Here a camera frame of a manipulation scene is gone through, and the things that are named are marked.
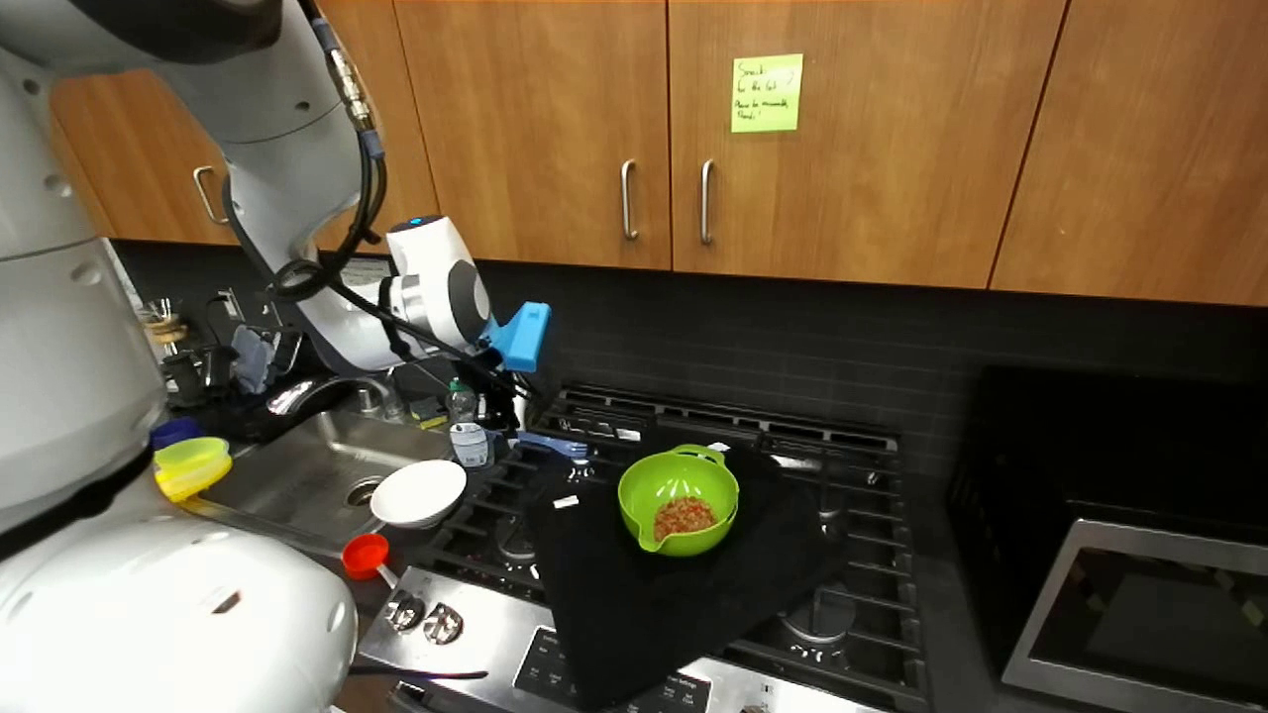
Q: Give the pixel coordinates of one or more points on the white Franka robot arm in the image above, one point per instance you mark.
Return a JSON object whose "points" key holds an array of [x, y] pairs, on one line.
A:
{"points": [[91, 371]]}

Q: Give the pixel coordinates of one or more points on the black gas stove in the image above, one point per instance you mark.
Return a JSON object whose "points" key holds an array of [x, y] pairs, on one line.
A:
{"points": [[846, 581]]}

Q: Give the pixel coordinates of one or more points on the yellow green sponge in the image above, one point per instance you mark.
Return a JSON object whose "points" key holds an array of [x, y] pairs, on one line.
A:
{"points": [[192, 468]]}

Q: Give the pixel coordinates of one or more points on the wooden cabinet door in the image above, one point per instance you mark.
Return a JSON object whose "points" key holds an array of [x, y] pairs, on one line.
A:
{"points": [[875, 170], [527, 132], [144, 170], [1151, 142]]}

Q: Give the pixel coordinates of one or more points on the black ribbed cloth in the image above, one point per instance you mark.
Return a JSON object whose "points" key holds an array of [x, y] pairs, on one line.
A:
{"points": [[658, 607]]}

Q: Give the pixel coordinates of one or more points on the black kitchen faucet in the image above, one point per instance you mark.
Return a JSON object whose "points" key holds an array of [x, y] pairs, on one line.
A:
{"points": [[312, 392]]}

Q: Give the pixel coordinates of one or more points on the white round plate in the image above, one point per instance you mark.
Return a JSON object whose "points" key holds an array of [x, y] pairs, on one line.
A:
{"points": [[416, 495]]}

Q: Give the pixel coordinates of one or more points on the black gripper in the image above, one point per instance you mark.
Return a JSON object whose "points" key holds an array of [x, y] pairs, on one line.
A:
{"points": [[482, 376]]}

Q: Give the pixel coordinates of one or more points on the brown food bits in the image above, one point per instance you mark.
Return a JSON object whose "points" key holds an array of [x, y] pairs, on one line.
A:
{"points": [[683, 517]]}

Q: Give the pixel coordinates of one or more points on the light green bowl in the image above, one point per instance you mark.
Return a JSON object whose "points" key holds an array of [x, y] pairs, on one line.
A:
{"points": [[649, 507]]}

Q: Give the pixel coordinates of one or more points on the yellow sticky note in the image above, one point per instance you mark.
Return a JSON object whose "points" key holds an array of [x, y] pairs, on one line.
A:
{"points": [[766, 93]]}

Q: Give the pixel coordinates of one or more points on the stainless steel sink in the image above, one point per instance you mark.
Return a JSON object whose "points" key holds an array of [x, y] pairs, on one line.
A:
{"points": [[304, 468]]}

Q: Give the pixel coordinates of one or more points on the green cap dish soap bottle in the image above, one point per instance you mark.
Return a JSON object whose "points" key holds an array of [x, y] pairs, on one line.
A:
{"points": [[470, 435]]}

